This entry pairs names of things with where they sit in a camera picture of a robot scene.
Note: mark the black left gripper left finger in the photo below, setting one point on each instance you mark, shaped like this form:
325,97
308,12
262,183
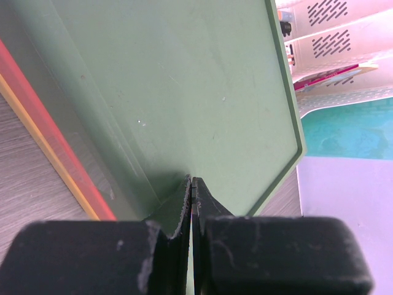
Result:
104,257

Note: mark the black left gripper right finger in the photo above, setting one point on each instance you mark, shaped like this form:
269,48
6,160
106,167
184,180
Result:
272,255

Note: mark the red drawer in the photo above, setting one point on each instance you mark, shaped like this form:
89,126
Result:
41,117

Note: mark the green drawer cabinet shell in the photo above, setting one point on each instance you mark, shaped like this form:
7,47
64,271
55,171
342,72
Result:
148,92

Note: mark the teal plastic folder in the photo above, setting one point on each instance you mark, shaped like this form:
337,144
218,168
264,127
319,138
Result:
361,130

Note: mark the cream perforated file organizer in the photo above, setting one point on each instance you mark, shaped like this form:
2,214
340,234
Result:
327,35

